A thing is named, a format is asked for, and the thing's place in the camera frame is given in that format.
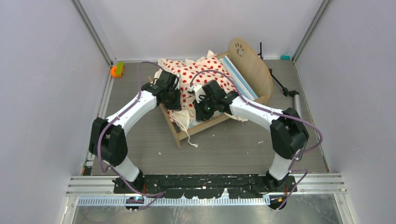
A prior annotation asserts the teal small block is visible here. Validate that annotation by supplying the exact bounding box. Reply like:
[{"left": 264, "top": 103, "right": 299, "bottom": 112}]
[{"left": 280, "top": 55, "right": 291, "bottom": 60}]

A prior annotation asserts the orange green toy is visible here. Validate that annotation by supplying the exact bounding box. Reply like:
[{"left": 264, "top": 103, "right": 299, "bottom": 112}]
[{"left": 110, "top": 62, "right": 124, "bottom": 78}]

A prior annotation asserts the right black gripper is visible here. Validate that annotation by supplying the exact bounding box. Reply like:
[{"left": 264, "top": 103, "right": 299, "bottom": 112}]
[{"left": 192, "top": 95, "right": 217, "bottom": 121}]

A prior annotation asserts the purple cable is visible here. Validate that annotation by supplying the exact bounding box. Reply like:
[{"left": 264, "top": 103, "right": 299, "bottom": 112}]
[
  {"left": 189, "top": 69, "right": 325, "bottom": 202},
  {"left": 86, "top": 61, "right": 165, "bottom": 199}
]

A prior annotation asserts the strawberry print ruffled blanket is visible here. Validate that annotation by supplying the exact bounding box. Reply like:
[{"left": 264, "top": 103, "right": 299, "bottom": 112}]
[{"left": 158, "top": 50, "right": 247, "bottom": 144}]

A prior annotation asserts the blue striped mattress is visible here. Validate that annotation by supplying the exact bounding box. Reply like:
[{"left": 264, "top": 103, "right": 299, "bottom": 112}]
[{"left": 173, "top": 56, "right": 259, "bottom": 134}]

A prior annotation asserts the wooden pet bed frame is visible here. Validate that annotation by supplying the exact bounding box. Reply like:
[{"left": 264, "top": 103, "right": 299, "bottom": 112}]
[{"left": 160, "top": 38, "right": 273, "bottom": 149}]

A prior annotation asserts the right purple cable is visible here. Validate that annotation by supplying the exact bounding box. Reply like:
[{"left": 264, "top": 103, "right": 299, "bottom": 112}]
[{"left": 189, "top": 69, "right": 325, "bottom": 202}]

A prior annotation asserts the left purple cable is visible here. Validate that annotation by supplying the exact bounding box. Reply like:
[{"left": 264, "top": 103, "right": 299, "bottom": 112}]
[{"left": 86, "top": 61, "right": 165, "bottom": 199}]

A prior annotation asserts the black tripod stand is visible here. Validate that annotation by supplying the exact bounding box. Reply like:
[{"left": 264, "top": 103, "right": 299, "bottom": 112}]
[{"left": 257, "top": 42, "right": 305, "bottom": 118}]

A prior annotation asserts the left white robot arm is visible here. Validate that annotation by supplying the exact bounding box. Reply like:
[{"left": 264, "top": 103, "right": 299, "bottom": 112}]
[{"left": 89, "top": 70, "right": 181, "bottom": 193}]

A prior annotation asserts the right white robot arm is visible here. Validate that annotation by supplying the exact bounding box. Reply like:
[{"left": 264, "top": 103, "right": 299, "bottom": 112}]
[{"left": 188, "top": 80, "right": 309, "bottom": 192}]

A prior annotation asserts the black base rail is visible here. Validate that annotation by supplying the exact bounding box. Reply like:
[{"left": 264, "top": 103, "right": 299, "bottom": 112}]
[{"left": 65, "top": 173, "right": 347, "bottom": 208}]

